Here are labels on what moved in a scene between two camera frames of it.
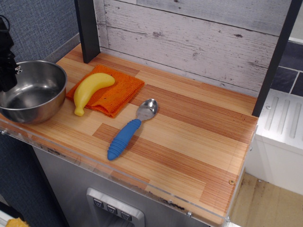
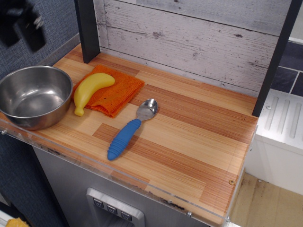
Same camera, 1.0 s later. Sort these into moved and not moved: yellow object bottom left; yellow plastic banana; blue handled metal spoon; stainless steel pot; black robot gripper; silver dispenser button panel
Moved: black robot gripper; stainless steel pot
Not moved: blue handled metal spoon; yellow plastic banana; silver dispenser button panel; yellow object bottom left
